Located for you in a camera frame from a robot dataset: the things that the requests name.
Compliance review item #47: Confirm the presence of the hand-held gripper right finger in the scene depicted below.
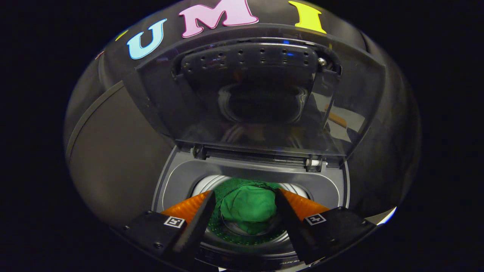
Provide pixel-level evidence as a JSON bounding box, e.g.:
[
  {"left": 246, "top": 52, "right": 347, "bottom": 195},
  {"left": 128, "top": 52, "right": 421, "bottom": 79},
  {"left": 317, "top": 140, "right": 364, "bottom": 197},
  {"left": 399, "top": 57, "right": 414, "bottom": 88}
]
[{"left": 274, "top": 188, "right": 377, "bottom": 265}]

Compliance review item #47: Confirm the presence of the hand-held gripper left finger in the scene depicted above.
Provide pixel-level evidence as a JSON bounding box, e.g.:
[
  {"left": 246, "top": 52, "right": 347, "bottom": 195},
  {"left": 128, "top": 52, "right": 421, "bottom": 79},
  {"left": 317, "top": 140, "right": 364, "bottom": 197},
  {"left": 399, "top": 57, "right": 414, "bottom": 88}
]
[{"left": 113, "top": 190, "right": 216, "bottom": 265}]

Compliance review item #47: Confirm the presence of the green polo shirt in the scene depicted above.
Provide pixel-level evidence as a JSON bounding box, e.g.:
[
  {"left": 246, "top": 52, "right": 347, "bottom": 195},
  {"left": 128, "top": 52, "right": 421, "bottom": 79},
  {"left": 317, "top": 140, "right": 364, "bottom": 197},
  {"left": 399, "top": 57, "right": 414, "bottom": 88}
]
[{"left": 212, "top": 178, "right": 284, "bottom": 235}]

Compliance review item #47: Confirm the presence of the dark washing machine lid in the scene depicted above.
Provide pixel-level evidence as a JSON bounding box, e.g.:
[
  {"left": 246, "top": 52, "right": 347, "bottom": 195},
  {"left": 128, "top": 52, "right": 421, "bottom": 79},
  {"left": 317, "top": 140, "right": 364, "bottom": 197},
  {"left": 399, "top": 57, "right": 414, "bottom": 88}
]
[{"left": 134, "top": 23, "right": 387, "bottom": 167}]

